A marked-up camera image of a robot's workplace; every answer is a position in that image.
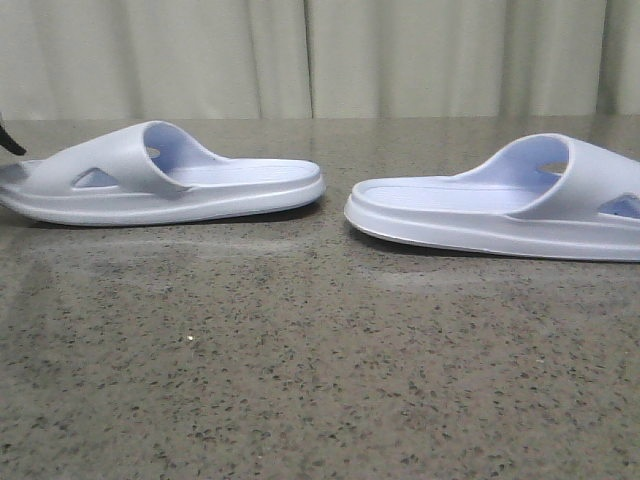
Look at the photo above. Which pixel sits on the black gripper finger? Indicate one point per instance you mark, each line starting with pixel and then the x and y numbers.
pixel 9 144

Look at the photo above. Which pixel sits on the light blue slipper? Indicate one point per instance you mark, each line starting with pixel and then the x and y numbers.
pixel 154 173
pixel 545 195

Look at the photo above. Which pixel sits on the beige background curtain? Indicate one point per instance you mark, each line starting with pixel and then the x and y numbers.
pixel 323 59

